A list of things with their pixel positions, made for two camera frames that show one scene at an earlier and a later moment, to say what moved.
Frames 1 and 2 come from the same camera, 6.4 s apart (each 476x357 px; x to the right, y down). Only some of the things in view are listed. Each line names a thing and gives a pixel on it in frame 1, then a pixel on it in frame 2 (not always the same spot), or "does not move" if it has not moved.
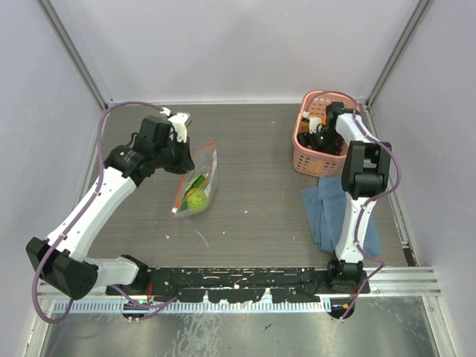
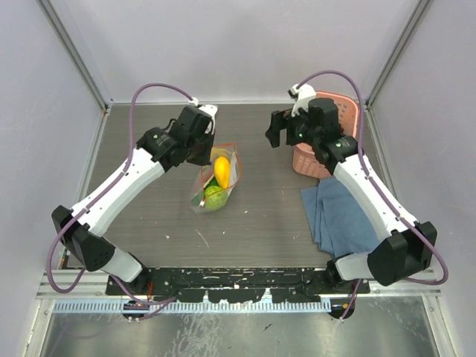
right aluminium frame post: x=419 y=10 does not move
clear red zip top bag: x=198 y=186 -> x=218 y=179
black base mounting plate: x=239 y=285 does not move
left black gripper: x=185 y=163 -> x=204 y=159
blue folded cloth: x=325 y=205 does not move
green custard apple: x=196 y=200 -> x=215 y=197
